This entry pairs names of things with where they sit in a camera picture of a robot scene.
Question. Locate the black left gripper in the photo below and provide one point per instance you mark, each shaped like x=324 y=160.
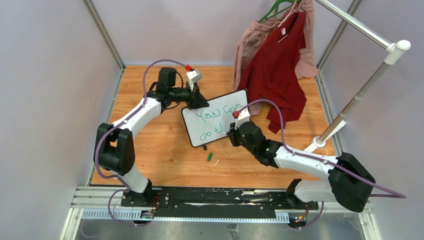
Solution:
x=196 y=100

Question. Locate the green marker cap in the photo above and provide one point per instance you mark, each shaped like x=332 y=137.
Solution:
x=209 y=156

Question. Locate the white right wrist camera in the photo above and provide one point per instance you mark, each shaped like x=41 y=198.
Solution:
x=241 y=117

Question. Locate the pink hanging garment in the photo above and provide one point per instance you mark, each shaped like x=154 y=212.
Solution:
x=257 y=33

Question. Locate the red hanging shirt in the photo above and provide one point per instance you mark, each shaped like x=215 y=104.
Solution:
x=271 y=73

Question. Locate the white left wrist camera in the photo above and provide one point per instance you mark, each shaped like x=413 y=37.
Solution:
x=193 y=77

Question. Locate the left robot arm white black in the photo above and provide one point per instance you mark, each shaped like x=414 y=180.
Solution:
x=114 y=154

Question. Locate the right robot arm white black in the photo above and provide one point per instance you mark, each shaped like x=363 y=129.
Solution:
x=343 y=179

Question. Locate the white clothes rack base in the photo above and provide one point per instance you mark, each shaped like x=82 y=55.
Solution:
x=319 y=142

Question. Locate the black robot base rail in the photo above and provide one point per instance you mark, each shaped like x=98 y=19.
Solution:
x=197 y=204

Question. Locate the green clothes hanger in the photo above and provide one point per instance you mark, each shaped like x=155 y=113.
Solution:
x=275 y=9

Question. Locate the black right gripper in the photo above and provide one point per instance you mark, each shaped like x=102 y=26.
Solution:
x=234 y=134

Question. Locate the white whiteboard black frame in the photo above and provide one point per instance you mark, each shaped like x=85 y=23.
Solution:
x=208 y=124

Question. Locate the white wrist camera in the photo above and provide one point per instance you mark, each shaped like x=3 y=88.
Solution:
x=193 y=77
x=241 y=117

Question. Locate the silver clothes rack pole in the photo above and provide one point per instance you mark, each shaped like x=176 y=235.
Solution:
x=354 y=61

